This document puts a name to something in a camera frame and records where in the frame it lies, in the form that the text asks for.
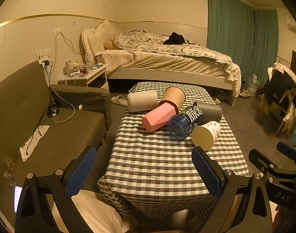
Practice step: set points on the blue plastic water bottle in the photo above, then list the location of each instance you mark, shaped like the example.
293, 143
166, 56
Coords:
184, 122

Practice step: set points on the white bed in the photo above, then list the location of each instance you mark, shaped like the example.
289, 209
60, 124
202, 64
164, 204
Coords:
162, 70

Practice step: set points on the clear plastic wrapper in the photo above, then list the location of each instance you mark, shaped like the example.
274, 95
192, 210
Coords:
9, 168

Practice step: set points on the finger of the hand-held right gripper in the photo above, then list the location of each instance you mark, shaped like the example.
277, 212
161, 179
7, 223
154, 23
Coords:
258, 160
286, 148

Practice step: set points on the wall socket with plugs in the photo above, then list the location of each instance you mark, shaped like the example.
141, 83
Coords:
44, 59

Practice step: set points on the white patterned cup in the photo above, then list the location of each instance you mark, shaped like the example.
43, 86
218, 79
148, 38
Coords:
206, 134

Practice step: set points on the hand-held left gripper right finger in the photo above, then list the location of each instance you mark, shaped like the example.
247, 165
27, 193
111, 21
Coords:
206, 172

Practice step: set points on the white paper roll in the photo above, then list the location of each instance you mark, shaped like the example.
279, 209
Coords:
69, 66

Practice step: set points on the white air conditioner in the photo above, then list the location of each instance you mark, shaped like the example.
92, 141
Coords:
292, 23

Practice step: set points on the wide green curtain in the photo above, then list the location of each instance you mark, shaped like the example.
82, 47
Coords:
228, 29

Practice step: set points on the large clear water jug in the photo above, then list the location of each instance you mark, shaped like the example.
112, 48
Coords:
253, 86

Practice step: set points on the black clothing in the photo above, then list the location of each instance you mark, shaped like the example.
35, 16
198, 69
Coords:
174, 38

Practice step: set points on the white bedside table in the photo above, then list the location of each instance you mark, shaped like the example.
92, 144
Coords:
94, 77

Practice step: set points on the plain white cup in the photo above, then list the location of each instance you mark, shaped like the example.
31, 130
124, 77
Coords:
142, 101

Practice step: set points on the chair with piled clothes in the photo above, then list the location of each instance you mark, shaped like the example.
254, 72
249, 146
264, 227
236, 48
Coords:
279, 87

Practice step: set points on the smartphone with lit screen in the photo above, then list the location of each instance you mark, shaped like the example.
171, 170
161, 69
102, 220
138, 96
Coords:
18, 199

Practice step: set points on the checked tablecloth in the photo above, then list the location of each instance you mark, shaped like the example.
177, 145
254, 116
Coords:
162, 165

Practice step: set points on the black headphones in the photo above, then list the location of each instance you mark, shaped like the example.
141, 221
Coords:
52, 111

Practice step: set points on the floral patterned quilt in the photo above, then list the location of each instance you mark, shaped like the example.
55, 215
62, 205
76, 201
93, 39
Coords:
148, 41

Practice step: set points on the pale slipper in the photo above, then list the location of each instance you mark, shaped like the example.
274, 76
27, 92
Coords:
216, 100
118, 100

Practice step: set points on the clear plastic bottle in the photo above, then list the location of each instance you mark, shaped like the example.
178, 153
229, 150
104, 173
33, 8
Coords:
89, 59

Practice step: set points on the pink faceted cup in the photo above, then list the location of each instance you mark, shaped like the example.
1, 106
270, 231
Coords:
159, 120

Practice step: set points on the white tissue paper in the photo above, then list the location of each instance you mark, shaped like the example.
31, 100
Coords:
32, 142

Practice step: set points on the white pillow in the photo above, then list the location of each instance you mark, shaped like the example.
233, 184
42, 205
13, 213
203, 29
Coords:
99, 216

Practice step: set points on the grey cup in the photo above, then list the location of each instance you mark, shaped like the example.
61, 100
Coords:
211, 111

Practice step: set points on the narrow green curtain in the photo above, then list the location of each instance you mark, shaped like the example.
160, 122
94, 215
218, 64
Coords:
266, 43

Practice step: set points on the brown paper cup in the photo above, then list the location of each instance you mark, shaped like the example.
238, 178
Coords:
173, 97

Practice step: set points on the pile of small cosmetics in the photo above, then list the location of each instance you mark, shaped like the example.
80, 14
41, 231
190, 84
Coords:
86, 69

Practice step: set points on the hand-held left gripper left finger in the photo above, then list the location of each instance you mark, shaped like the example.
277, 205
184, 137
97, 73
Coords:
81, 172

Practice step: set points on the grey sofa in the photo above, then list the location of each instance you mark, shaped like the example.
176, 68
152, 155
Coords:
53, 136

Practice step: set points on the pair of light shoes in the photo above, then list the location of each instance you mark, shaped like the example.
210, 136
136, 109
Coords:
245, 94

